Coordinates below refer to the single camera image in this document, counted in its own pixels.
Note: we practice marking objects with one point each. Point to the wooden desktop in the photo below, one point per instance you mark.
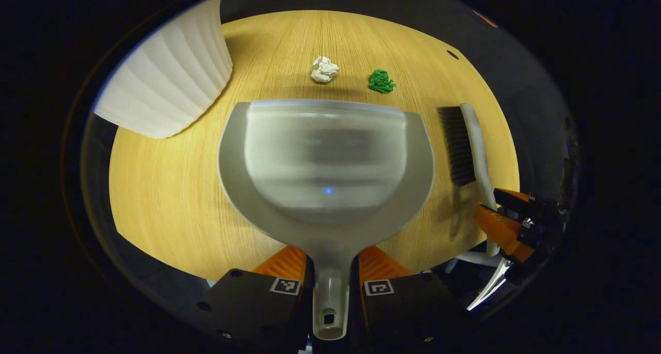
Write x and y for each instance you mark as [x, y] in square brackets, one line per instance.
[170, 204]

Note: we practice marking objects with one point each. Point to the small grey broom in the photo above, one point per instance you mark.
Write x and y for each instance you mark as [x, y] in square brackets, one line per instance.
[477, 147]

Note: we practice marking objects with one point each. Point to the green paper ball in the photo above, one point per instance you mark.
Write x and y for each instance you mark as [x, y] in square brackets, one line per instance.
[381, 81]

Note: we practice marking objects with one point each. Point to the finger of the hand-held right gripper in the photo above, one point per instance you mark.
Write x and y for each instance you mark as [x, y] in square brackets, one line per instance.
[503, 230]
[514, 198]

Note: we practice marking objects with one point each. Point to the grey dustpan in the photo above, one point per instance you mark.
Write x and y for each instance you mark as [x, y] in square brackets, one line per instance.
[330, 225]

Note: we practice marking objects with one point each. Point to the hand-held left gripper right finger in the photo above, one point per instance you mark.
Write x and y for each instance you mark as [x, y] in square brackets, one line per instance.
[408, 312]

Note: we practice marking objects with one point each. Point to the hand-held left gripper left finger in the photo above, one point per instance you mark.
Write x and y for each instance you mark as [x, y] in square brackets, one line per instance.
[248, 307]

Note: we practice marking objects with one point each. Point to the shiny metal bar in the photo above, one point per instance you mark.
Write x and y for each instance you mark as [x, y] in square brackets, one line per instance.
[490, 287]

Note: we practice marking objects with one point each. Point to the white paper ball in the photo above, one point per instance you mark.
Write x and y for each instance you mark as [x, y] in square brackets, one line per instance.
[324, 70]

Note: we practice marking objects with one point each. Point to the white ribbed garbage bin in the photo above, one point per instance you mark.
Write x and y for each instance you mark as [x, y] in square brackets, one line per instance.
[170, 75]

